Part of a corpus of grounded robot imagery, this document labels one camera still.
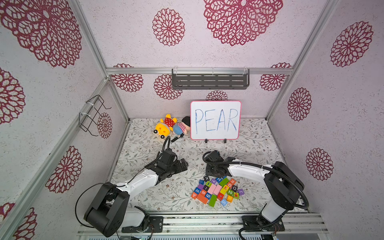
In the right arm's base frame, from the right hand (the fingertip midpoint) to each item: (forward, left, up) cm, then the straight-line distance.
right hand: (206, 170), depth 90 cm
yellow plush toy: (+28, +30, +6) cm, 41 cm away
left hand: (0, +14, +3) cm, 15 cm away
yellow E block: (-11, -9, -1) cm, 15 cm away
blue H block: (-5, -7, -1) cm, 9 cm away
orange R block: (-7, -15, -2) cm, 16 cm away
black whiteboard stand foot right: (+24, -14, -2) cm, 27 cm away
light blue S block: (-18, -9, -2) cm, 20 cm away
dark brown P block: (-5, 0, -1) cm, 5 cm away
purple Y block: (-6, -4, -2) cm, 8 cm away
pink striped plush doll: (+30, +16, +5) cm, 34 cm away
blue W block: (-12, +5, -1) cm, 13 cm away
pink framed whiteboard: (+32, -7, +10) cm, 34 cm away
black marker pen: (+26, +21, -2) cm, 33 cm away
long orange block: (-16, +3, -2) cm, 16 cm away
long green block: (-6, -10, -2) cm, 12 cm away
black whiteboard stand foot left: (+23, 0, -1) cm, 23 cm away
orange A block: (-15, +7, 0) cm, 17 cm away
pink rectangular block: (-11, -4, -1) cm, 12 cm away
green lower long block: (-17, -3, -2) cm, 17 cm away
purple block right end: (-12, -19, -2) cm, 23 cm away
